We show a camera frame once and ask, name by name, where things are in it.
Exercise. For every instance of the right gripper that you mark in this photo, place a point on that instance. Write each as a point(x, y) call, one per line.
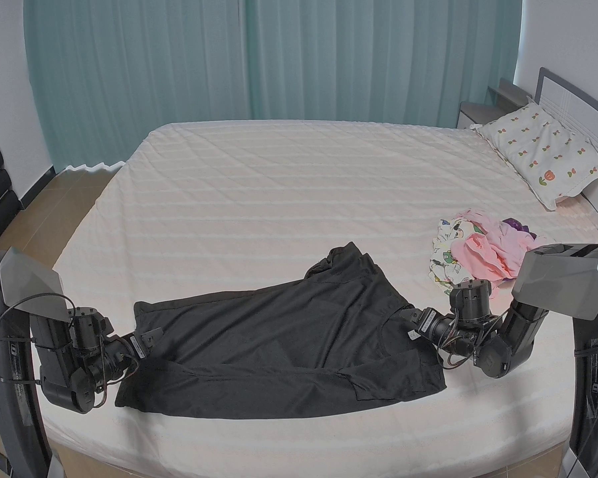
point(436, 326)

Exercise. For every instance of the blue-green curtain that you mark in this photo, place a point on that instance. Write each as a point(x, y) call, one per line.
point(179, 67)

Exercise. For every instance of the purple garment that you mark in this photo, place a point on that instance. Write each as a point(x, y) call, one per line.
point(516, 226)

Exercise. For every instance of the bed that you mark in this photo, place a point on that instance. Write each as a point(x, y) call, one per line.
point(279, 177)

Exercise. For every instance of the white printed garment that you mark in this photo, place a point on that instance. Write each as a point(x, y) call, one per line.
point(443, 262)

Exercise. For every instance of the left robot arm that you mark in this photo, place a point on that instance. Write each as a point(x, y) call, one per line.
point(10, 391)

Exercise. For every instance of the pink garment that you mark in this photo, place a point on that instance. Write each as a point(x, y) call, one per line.
point(488, 257)

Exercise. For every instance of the grey white bedside table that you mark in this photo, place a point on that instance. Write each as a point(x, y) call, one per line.
point(476, 113)

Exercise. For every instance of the white printed pillow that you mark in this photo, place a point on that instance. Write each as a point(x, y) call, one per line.
point(543, 152)

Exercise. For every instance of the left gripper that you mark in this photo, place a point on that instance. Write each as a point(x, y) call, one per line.
point(132, 349)

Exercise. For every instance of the black T-shirt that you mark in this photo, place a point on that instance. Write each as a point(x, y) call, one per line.
point(279, 346)

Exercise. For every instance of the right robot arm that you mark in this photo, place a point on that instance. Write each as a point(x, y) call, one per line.
point(595, 366)

